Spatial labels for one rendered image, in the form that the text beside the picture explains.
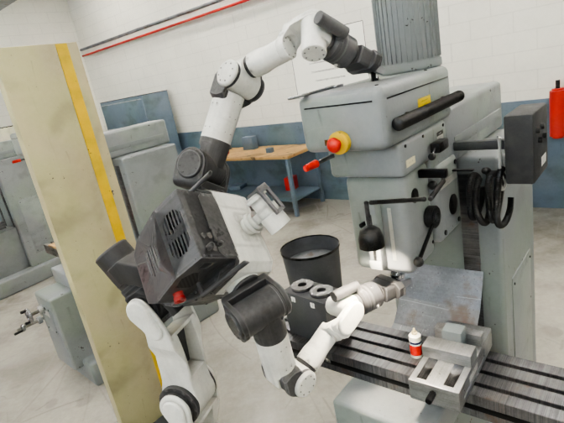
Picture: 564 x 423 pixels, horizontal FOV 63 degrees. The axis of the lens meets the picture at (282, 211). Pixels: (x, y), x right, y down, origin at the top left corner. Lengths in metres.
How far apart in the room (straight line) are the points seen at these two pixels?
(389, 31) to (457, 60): 4.22
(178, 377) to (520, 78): 4.81
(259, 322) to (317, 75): 5.67
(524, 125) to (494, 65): 4.16
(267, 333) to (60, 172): 1.71
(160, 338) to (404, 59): 1.13
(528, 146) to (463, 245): 0.52
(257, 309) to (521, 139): 0.90
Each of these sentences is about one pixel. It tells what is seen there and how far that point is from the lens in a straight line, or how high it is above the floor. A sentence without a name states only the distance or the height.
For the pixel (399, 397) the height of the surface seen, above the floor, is 0.88.
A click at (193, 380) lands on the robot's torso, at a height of 1.10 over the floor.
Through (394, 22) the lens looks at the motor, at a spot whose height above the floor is 2.04.
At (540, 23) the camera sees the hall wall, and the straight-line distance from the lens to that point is 5.54.
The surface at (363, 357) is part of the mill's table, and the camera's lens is 1.72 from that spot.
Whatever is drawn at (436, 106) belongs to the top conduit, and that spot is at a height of 1.80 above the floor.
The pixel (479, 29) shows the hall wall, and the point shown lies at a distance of 5.67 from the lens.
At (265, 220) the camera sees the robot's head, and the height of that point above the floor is 1.61.
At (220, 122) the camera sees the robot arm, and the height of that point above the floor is 1.86.
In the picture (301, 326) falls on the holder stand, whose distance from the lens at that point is 1.85.
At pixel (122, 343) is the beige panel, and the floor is 0.63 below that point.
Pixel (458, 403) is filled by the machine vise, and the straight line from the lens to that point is 1.48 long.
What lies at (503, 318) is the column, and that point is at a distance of 1.97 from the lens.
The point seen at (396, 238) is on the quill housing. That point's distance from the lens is 1.41.
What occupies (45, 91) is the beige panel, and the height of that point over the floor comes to 2.08.
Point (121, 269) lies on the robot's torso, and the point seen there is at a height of 1.50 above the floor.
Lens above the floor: 1.97
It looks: 17 degrees down
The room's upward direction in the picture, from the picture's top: 11 degrees counter-clockwise
